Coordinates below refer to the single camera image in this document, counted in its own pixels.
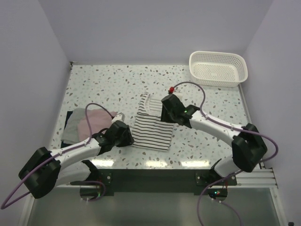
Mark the black white striped tank top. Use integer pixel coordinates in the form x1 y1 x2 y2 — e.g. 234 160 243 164
131 92 174 152

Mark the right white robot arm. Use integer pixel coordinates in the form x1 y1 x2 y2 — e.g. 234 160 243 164
161 94 267 185

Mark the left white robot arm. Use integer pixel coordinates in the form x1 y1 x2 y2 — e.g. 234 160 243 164
18 121 134 199

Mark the pink folded tank top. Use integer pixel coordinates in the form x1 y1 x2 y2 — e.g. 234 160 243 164
77 109 112 142

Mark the grey folded tank top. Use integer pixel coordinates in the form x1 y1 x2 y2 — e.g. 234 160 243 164
61 108 85 145

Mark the navy folded tank top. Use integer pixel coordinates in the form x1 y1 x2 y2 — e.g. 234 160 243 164
64 111 73 129

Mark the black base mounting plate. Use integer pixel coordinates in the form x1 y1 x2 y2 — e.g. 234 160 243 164
70 160 238 197

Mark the white plastic basket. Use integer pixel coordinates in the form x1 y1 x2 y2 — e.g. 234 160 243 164
189 51 248 88

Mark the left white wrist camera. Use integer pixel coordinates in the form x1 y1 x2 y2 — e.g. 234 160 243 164
111 113 125 123

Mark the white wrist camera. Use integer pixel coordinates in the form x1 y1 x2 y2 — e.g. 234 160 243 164
168 87 183 101
111 113 125 123

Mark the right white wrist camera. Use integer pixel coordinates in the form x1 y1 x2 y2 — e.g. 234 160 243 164
168 87 183 101

